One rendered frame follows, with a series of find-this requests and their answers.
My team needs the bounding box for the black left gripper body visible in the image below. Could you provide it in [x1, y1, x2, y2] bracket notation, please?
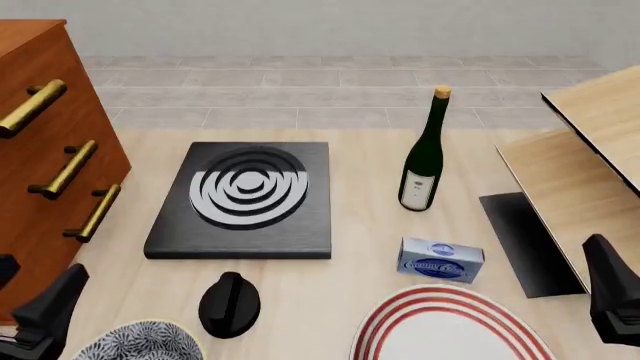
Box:
[0, 324, 65, 360]

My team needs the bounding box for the long brass drawer handle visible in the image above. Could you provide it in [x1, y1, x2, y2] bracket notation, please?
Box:
[0, 78, 68, 141]

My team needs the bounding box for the wooden cabinet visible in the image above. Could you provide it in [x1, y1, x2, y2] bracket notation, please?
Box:
[0, 18, 133, 332]

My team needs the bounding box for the dark green wine bottle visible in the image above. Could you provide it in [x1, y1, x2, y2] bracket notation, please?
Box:
[397, 84, 454, 213]

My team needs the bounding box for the flat black stove plate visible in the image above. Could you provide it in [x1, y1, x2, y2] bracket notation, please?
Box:
[143, 141, 334, 261]

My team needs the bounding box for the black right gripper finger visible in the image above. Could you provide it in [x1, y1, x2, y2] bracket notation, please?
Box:
[581, 233, 640, 315]

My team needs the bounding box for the round black stove knob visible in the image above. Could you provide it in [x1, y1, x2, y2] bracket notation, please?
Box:
[197, 270, 262, 340]

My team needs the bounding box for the pale wooden rack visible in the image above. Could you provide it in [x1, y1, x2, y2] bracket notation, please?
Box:
[478, 63, 640, 300]

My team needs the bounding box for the patterned black and white bowl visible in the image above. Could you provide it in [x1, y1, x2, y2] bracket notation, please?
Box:
[69, 318, 207, 360]

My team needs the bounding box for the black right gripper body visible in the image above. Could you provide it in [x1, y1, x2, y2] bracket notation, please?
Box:
[589, 301, 640, 345]

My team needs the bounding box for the blue cream cheese box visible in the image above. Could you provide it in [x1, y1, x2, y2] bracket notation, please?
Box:
[396, 236, 486, 285]

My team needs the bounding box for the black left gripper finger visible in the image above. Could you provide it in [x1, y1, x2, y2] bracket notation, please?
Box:
[0, 253, 22, 291]
[10, 262, 91, 341]

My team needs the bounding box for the white plate with red rings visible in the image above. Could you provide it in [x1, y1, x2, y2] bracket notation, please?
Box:
[349, 282, 557, 360]

